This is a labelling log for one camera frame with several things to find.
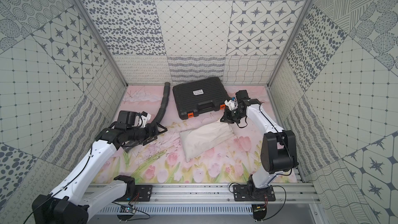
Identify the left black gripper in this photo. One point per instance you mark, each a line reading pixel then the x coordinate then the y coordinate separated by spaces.
pixel 149 133

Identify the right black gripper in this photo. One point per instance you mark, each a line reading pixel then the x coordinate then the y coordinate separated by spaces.
pixel 226 118

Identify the white cloth soil bag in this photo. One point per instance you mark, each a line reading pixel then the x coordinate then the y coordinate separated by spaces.
pixel 197 141

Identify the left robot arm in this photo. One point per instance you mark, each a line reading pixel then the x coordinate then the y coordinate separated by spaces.
pixel 66 203

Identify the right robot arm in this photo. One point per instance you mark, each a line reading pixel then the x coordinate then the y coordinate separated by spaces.
pixel 278 152

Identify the floral pink table mat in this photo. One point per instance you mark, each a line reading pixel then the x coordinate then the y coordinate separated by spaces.
pixel 163 160

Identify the black plastic tool case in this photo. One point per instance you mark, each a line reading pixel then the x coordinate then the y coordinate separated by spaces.
pixel 199 97

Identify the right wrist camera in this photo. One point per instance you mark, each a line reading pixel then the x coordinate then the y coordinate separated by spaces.
pixel 232 104

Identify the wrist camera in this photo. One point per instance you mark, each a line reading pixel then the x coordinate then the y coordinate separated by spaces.
pixel 232 104
pixel 143 119

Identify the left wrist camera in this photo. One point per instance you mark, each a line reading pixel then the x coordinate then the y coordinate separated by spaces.
pixel 143 119

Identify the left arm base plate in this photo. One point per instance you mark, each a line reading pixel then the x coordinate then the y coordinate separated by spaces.
pixel 138 193

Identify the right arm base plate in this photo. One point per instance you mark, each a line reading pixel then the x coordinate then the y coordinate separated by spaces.
pixel 245 193

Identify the aluminium mounting rail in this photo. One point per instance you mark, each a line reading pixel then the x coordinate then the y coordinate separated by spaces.
pixel 222 193

